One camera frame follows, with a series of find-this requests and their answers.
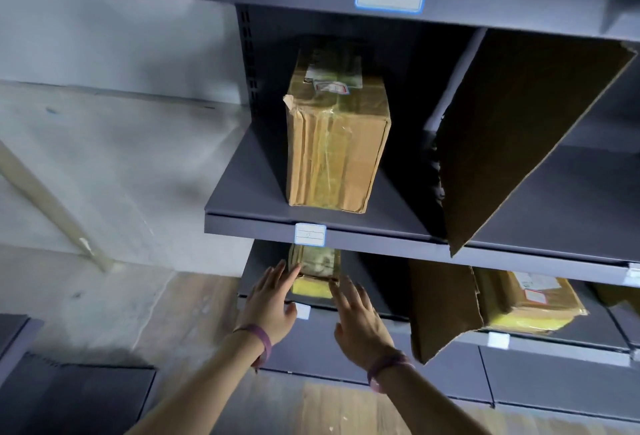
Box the person's left hand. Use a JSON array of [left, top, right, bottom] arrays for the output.
[[235, 258, 303, 348]]

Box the person's right hand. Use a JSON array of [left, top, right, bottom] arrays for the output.
[[327, 274, 396, 373]]

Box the brown parcel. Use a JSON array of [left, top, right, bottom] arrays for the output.
[[282, 46, 393, 215]]

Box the grey metal shelving unit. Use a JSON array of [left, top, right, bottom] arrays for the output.
[[0, 0, 640, 435]]

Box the person's left forearm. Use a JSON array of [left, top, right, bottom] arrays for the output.
[[125, 334, 266, 435]]

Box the person's right forearm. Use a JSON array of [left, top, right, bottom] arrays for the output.
[[379, 364, 493, 435]]

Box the purple wristband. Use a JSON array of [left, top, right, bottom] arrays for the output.
[[232, 323, 273, 370], [366, 349, 417, 394]]

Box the tan wooden stick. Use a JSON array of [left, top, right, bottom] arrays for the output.
[[0, 139, 115, 274]]

